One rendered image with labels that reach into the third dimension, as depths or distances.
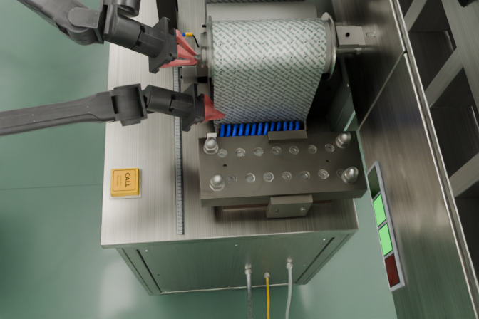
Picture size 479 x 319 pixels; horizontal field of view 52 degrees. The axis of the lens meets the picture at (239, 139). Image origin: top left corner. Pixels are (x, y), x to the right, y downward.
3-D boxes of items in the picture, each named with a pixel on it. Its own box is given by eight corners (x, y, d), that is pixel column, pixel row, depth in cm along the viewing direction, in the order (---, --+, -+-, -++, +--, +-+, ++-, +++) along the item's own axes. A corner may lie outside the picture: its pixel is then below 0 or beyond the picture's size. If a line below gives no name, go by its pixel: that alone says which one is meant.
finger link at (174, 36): (187, 82, 107) (150, 70, 100) (185, 55, 109) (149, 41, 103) (207, 68, 102) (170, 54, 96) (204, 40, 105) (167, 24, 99)
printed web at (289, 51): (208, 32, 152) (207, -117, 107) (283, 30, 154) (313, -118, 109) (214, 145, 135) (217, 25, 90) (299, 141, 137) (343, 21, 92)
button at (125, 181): (112, 171, 131) (110, 168, 129) (139, 170, 131) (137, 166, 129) (111, 196, 128) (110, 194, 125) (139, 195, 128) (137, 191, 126)
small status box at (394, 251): (365, 173, 107) (375, 160, 101) (368, 173, 107) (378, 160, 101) (389, 292, 96) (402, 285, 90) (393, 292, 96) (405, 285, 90)
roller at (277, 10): (206, 25, 127) (206, -8, 116) (304, 23, 129) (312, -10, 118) (209, 64, 122) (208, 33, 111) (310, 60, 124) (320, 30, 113)
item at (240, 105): (213, 124, 126) (214, 85, 109) (304, 121, 127) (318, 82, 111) (213, 127, 125) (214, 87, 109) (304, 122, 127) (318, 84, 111)
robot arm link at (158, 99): (145, 107, 107) (148, 81, 108) (133, 110, 113) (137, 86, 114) (173, 113, 111) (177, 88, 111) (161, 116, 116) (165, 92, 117)
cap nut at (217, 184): (209, 177, 117) (209, 169, 113) (224, 176, 118) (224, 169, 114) (209, 191, 116) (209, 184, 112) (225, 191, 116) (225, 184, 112)
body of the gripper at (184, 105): (189, 133, 117) (160, 127, 113) (187, 96, 121) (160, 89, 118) (202, 121, 112) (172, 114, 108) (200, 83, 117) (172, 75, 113)
